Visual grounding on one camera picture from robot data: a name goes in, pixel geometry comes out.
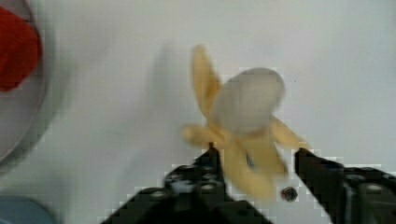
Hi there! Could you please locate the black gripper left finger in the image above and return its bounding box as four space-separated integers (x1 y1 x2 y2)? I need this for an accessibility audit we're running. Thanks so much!
101 146 271 224

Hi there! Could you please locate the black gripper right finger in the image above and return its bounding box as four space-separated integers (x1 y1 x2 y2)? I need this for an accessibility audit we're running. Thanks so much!
294 148 396 224

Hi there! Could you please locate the peeled plush banana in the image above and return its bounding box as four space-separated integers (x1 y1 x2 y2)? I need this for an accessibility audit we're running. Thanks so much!
181 45 309 201

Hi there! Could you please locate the small blue bowl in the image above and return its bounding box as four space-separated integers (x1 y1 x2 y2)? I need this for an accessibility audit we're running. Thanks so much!
0 196 55 224

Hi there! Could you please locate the grey round plate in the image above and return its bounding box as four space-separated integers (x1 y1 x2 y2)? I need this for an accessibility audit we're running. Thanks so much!
1 0 54 163

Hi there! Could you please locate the red plush ketchup bottle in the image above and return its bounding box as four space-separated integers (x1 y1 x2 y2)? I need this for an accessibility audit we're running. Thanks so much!
0 7 42 91

